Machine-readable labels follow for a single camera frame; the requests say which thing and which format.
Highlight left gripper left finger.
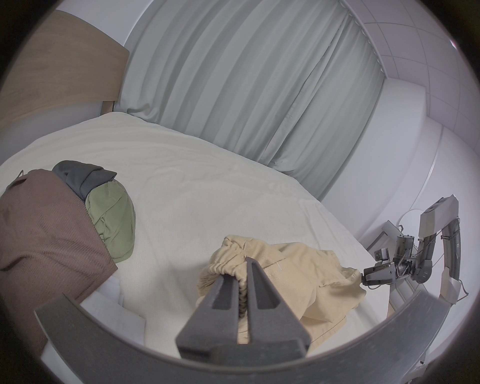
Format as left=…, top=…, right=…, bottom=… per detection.
left=176, top=274, right=241, bottom=359

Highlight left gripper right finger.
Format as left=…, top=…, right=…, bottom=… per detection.
left=237, top=257, right=312, bottom=355

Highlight beige shorts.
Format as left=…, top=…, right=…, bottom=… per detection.
left=197, top=234, right=367, bottom=346

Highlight bed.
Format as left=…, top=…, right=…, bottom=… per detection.
left=0, top=9, right=391, bottom=357

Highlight grey dressing table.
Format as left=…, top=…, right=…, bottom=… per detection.
left=365, top=220, right=404, bottom=259

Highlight round mirror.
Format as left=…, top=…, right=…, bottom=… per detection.
left=397, top=208, right=424, bottom=241

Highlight white garment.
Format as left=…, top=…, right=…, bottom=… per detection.
left=40, top=275, right=147, bottom=376

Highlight green garment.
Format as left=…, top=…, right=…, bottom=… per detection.
left=85, top=180, right=136, bottom=263

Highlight pale green curtain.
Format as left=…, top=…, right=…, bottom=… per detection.
left=113, top=0, right=355, bottom=171
left=260, top=15, right=387, bottom=203

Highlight brown garment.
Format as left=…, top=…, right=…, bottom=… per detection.
left=0, top=169, right=119, bottom=353

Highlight black garment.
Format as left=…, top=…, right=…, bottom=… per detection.
left=52, top=160, right=118, bottom=201

